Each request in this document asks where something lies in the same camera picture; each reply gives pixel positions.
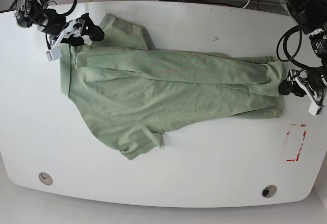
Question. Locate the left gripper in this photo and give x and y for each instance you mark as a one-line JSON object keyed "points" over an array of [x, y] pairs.
{"points": [[316, 79]]}

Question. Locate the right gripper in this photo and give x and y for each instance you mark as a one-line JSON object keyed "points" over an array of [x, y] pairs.
{"points": [[84, 27]]}

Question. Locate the green t-shirt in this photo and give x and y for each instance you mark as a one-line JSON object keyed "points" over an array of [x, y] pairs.
{"points": [[129, 93]]}

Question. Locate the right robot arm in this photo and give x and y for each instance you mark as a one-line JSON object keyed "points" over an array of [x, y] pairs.
{"points": [[30, 12]]}

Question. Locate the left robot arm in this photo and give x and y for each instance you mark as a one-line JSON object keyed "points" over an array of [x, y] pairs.
{"points": [[310, 17]]}

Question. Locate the red tape rectangle marking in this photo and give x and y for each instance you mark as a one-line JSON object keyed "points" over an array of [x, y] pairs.
{"points": [[295, 138]]}

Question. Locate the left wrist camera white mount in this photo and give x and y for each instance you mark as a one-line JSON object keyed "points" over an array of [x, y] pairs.
{"points": [[316, 97]]}

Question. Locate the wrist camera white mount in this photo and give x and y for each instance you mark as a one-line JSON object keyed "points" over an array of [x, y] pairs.
{"points": [[54, 52], [316, 97]]}

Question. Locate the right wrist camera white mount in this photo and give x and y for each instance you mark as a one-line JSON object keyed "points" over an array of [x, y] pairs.
{"points": [[54, 52]]}

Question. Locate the right table cable grommet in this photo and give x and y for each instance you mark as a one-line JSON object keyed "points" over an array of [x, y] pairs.
{"points": [[269, 191]]}

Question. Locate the table cable grommet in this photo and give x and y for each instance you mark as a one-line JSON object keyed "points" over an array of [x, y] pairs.
{"points": [[45, 178], [269, 191]]}

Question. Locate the left table cable grommet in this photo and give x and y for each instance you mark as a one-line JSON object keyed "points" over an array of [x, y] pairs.
{"points": [[45, 178]]}

